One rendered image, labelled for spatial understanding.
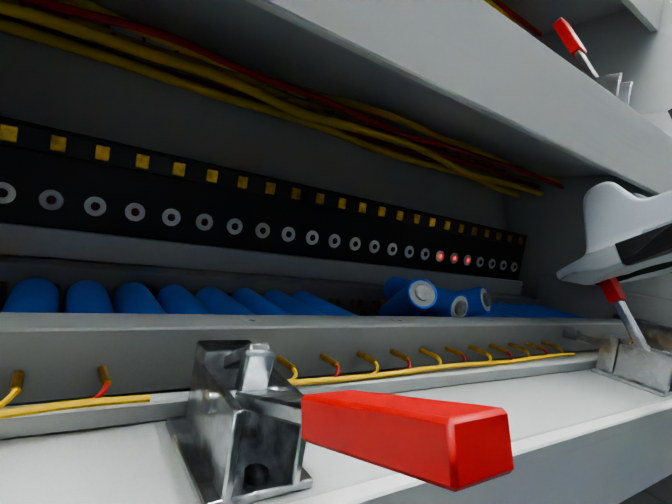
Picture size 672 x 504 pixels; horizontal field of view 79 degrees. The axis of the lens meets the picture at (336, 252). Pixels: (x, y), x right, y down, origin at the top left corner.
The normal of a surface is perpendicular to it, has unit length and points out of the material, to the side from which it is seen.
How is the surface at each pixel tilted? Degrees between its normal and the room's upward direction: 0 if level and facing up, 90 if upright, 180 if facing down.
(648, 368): 90
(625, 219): 90
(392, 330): 109
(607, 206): 90
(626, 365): 90
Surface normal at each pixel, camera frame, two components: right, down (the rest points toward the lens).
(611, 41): -0.82, -0.11
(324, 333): 0.57, 0.15
